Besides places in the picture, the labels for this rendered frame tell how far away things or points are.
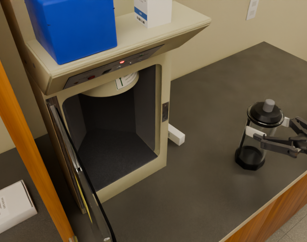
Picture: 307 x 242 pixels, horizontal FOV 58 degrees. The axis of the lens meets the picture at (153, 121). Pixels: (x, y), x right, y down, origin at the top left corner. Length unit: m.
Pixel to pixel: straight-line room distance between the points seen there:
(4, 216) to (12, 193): 0.08
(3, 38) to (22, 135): 0.53
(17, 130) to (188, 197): 0.60
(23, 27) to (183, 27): 0.27
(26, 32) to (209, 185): 0.71
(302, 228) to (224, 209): 1.26
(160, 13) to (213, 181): 0.62
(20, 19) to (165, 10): 0.24
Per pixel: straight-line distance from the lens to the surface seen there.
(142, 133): 0.95
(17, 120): 0.48
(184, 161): 1.02
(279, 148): 0.85
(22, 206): 0.95
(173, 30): 0.52
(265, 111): 0.90
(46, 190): 0.62
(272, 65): 1.63
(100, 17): 0.43
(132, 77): 0.70
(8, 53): 1.01
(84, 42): 0.44
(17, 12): 0.51
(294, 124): 0.94
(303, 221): 2.18
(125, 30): 0.52
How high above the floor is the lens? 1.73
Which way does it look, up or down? 43 degrees down
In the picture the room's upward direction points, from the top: straight up
